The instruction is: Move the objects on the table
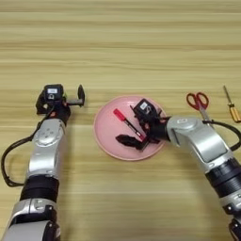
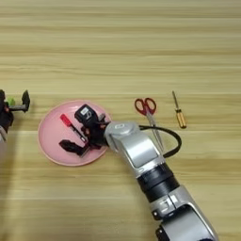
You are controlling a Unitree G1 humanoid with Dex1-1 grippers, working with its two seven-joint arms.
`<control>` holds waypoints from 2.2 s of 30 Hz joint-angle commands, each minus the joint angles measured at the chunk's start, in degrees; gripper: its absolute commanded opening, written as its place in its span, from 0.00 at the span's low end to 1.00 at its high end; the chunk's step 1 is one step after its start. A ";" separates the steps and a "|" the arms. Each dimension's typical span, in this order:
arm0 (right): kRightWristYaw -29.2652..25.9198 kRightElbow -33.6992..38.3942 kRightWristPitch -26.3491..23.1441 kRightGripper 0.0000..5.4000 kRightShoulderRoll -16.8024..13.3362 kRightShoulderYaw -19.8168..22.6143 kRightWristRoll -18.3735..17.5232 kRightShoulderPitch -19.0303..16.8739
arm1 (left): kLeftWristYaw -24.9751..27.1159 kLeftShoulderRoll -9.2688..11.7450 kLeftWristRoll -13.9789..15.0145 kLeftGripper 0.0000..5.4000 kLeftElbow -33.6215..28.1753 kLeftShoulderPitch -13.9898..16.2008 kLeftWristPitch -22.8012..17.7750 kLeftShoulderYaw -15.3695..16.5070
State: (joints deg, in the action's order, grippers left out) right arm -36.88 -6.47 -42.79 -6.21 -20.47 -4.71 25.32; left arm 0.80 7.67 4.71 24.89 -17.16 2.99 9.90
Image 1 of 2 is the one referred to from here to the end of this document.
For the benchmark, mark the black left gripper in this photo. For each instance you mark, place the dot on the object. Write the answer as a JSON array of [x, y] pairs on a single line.
[[59, 109]]

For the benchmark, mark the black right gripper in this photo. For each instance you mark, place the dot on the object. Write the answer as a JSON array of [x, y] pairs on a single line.
[[155, 128]]

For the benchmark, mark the red marker pen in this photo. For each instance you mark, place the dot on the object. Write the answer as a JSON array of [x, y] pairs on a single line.
[[127, 122]]

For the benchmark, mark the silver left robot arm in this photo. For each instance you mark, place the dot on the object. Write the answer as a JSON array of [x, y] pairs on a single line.
[[45, 150]]

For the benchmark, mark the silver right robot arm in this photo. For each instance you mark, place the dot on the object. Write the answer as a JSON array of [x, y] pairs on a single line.
[[207, 147]]

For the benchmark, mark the left gripper's black labelled box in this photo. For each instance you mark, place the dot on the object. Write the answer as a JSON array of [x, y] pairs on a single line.
[[53, 92]]

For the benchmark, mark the gripper's black labelled box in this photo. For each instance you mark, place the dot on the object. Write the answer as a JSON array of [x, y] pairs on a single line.
[[143, 107], [53, 92]]

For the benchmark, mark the right gripper's black labelled box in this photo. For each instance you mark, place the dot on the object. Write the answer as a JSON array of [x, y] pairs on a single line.
[[143, 107]]

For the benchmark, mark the pink round plate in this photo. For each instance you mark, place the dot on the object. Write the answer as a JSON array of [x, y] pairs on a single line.
[[109, 138]]

